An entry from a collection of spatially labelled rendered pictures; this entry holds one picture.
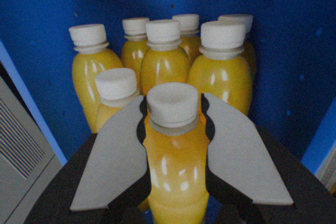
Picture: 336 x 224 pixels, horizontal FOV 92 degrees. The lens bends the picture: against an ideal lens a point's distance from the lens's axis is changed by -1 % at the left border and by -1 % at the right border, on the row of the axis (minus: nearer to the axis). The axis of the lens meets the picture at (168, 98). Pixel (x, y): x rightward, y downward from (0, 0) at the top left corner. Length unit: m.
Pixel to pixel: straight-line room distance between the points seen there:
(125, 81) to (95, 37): 0.08
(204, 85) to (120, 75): 0.08
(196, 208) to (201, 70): 0.13
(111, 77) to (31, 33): 0.10
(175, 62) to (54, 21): 0.15
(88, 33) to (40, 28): 0.05
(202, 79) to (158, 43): 0.07
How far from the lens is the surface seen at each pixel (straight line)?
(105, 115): 0.17
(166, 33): 0.18
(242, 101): 0.17
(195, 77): 0.16
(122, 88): 0.16
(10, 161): 1.80
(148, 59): 0.19
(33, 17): 0.23
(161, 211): 0.19
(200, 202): 0.18
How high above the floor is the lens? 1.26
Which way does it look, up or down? 59 degrees down
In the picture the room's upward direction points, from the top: 179 degrees counter-clockwise
